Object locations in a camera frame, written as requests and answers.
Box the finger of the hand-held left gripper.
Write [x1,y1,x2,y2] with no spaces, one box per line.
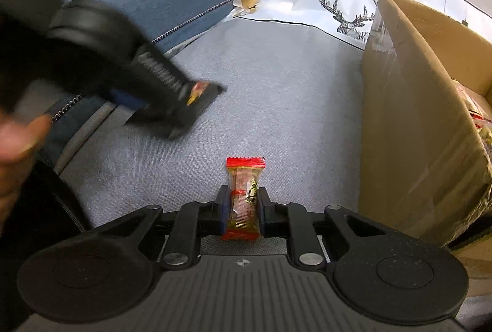
[111,43,193,117]

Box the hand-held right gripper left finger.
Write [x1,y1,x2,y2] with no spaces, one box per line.
[94,185,231,271]

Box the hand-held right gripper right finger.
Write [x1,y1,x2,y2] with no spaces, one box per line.
[258,186,387,267]

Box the red candy packet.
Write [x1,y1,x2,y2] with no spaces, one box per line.
[222,157,267,241]

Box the black snack packet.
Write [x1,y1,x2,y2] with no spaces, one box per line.
[125,80,227,140]

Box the brown cardboard box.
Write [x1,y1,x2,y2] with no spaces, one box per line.
[359,0,492,279]

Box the red and white packet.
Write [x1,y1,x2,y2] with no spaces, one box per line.
[470,110,492,127]

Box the person's left hand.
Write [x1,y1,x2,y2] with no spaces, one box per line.
[0,116,51,225]

